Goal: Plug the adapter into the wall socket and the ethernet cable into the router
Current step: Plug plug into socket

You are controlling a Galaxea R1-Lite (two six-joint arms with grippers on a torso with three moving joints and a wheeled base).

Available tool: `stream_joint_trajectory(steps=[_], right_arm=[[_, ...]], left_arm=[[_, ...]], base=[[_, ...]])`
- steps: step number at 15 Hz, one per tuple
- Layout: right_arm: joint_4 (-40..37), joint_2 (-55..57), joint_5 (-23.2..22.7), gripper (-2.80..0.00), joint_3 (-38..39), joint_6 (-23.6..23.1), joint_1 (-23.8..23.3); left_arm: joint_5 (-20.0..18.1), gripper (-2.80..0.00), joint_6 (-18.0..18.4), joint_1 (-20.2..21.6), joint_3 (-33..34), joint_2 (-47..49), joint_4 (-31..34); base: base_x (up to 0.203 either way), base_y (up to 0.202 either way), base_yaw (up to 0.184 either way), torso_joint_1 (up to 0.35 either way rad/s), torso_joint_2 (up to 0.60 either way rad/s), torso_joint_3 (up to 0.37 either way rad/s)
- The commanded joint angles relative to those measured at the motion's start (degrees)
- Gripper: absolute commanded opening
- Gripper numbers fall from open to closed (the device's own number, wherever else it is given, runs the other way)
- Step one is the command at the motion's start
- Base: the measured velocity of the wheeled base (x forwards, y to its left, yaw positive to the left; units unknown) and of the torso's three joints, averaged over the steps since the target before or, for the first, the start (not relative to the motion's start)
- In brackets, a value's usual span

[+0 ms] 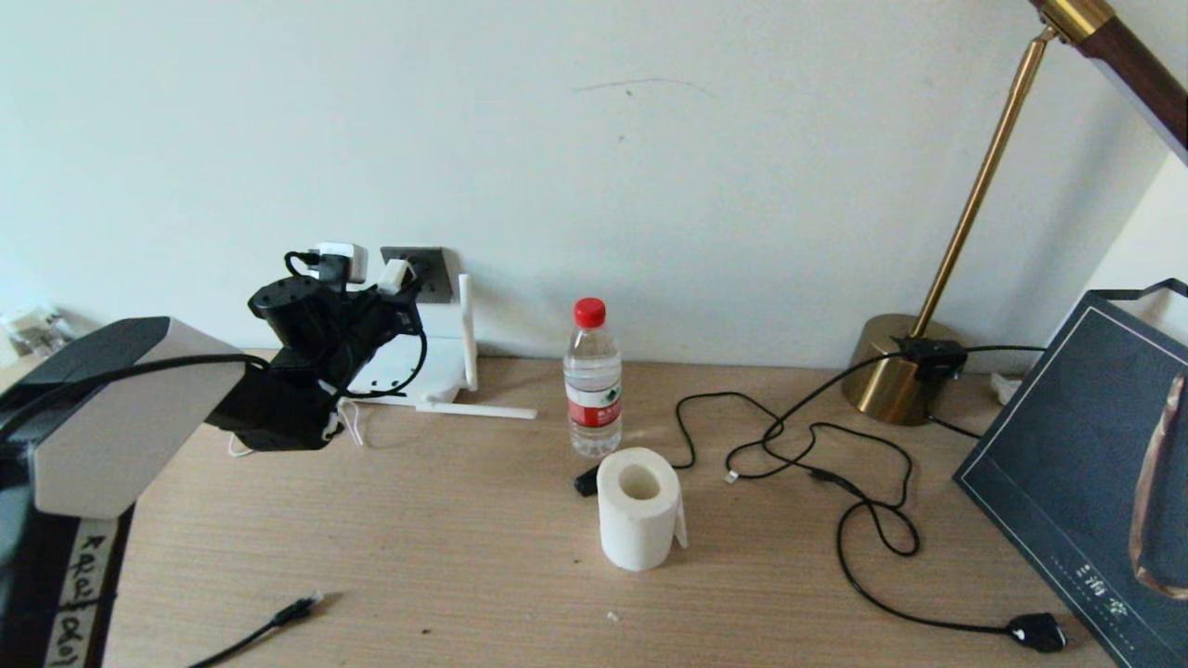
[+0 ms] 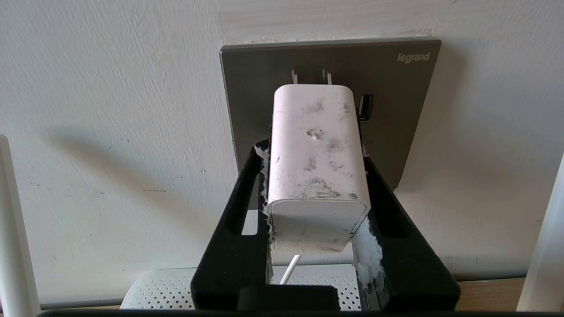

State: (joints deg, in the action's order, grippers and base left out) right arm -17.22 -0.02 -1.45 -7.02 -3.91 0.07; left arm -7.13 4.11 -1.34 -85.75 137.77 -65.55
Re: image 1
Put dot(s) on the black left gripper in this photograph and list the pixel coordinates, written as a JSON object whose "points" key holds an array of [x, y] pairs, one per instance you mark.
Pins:
{"points": [[367, 325]]}

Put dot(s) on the clear plastic wrapper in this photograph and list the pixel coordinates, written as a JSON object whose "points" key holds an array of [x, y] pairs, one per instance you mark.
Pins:
{"points": [[35, 329]]}

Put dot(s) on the grey wall socket plate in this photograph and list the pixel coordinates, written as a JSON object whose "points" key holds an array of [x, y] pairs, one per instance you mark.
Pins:
{"points": [[436, 276]]}

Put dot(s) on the small white object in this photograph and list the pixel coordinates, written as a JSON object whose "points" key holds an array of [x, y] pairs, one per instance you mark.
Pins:
{"points": [[1004, 387]]}

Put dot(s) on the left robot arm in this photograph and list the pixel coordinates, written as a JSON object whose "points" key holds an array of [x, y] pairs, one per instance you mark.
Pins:
{"points": [[111, 427]]}

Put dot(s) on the black adapter on lamp base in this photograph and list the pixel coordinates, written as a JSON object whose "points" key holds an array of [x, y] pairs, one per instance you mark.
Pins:
{"points": [[930, 356]]}

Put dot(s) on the white power adapter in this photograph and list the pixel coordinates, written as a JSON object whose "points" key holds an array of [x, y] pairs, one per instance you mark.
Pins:
{"points": [[393, 276]]}

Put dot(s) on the white toilet paper roll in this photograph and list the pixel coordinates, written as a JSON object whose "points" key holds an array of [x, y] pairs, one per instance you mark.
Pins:
{"points": [[636, 529]]}

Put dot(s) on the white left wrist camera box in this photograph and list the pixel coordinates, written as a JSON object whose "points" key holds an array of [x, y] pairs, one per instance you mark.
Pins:
{"points": [[345, 260]]}

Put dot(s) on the dark blue paper gift bag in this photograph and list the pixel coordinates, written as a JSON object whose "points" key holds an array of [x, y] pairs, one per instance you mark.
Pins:
{"points": [[1067, 464]]}

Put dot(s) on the brass desk lamp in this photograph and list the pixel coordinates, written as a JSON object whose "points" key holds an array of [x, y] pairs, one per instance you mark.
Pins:
{"points": [[891, 378]]}

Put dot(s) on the white router with antennas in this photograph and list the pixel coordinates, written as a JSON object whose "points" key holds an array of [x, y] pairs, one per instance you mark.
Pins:
{"points": [[441, 366]]}

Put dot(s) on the clear water bottle red cap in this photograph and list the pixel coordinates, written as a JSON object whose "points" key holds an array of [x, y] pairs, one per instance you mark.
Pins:
{"points": [[592, 371]]}

